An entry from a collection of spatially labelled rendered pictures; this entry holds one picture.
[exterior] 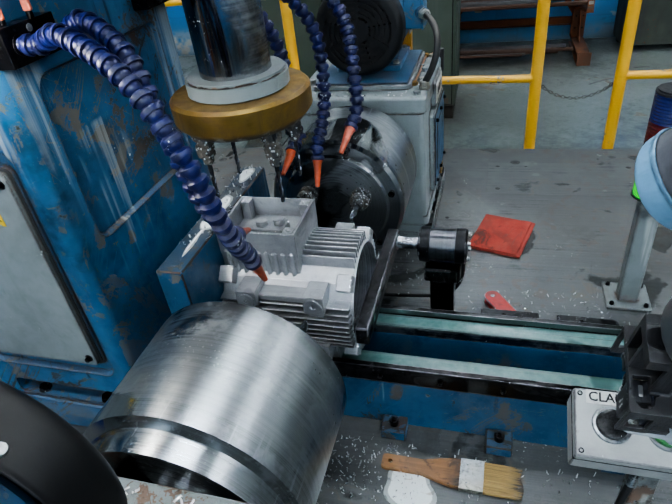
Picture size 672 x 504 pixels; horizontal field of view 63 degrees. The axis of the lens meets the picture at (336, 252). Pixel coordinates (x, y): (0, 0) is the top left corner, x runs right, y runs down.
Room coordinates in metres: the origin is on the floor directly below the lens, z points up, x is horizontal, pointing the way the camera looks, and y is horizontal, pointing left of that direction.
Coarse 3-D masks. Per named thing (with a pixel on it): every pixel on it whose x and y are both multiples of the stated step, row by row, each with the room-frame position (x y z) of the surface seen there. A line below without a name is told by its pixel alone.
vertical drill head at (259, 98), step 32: (192, 0) 0.67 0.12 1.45; (224, 0) 0.66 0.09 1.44; (256, 0) 0.69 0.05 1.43; (192, 32) 0.68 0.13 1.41; (224, 32) 0.66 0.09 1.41; (256, 32) 0.68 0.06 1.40; (224, 64) 0.66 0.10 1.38; (256, 64) 0.67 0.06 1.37; (192, 96) 0.67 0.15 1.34; (224, 96) 0.64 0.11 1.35; (256, 96) 0.64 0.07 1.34; (288, 96) 0.64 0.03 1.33; (192, 128) 0.63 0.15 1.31; (224, 128) 0.62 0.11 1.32; (256, 128) 0.62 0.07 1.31; (288, 128) 0.71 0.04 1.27
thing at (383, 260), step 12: (384, 240) 0.77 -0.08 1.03; (396, 240) 0.77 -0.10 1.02; (384, 252) 0.73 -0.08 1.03; (396, 252) 0.76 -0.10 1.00; (384, 264) 0.70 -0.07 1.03; (372, 276) 0.67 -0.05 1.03; (384, 276) 0.67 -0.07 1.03; (372, 288) 0.64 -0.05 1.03; (384, 288) 0.66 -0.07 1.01; (372, 300) 0.62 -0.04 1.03; (360, 312) 0.59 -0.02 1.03; (372, 312) 0.59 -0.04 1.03; (360, 324) 0.57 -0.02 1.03; (372, 324) 0.58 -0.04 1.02; (360, 336) 0.56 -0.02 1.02
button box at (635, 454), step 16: (576, 400) 0.36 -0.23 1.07; (592, 400) 0.36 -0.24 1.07; (608, 400) 0.36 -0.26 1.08; (576, 416) 0.35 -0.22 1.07; (592, 416) 0.35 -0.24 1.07; (576, 432) 0.34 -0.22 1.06; (592, 432) 0.33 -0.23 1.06; (576, 448) 0.32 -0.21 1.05; (592, 448) 0.32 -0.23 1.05; (608, 448) 0.32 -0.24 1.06; (624, 448) 0.31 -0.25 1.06; (640, 448) 0.31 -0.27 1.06; (656, 448) 0.31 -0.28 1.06; (576, 464) 0.33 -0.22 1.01; (592, 464) 0.32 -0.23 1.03; (608, 464) 0.31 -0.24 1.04; (624, 464) 0.30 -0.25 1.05; (640, 464) 0.30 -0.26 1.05; (656, 464) 0.30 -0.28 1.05
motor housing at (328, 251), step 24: (312, 240) 0.67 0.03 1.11; (336, 240) 0.67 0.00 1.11; (360, 240) 0.67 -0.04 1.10; (312, 264) 0.64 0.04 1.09; (336, 264) 0.63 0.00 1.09; (360, 264) 0.74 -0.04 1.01; (264, 288) 0.63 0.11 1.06; (288, 288) 0.62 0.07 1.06; (360, 288) 0.72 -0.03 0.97; (288, 312) 0.61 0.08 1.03; (336, 312) 0.58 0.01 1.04; (312, 336) 0.59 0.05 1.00; (336, 336) 0.58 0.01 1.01
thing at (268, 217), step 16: (240, 208) 0.75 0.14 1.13; (256, 208) 0.76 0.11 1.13; (272, 208) 0.75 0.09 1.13; (288, 208) 0.74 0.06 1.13; (304, 208) 0.72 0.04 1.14; (240, 224) 0.73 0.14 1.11; (256, 224) 0.70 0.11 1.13; (272, 224) 0.70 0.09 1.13; (288, 224) 0.71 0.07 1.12; (304, 224) 0.68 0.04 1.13; (256, 240) 0.66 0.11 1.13; (272, 240) 0.65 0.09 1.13; (288, 240) 0.64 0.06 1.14; (304, 240) 0.67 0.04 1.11; (224, 256) 0.67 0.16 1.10; (272, 256) 0.65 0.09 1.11; (288, 256) 0.64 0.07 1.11; (272, 272) 0.65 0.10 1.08; (288, 272) 0.64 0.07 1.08
